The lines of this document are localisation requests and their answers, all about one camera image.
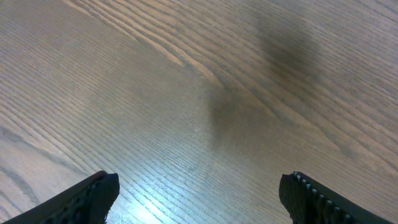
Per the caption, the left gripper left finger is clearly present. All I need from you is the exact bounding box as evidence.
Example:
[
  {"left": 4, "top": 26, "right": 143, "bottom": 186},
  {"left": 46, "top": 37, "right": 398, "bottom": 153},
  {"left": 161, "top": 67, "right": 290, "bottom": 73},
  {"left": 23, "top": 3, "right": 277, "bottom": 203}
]
[{"left": 4, "top": 170, "right": 120, "bottom": 224}]

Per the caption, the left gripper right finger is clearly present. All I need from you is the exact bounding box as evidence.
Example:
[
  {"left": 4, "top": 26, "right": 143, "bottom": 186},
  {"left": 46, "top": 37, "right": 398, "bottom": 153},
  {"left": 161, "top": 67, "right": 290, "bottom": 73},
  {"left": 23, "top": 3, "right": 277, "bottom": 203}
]
[{"left": 279, "top": 171, "right": 392, "bottom": 224}]

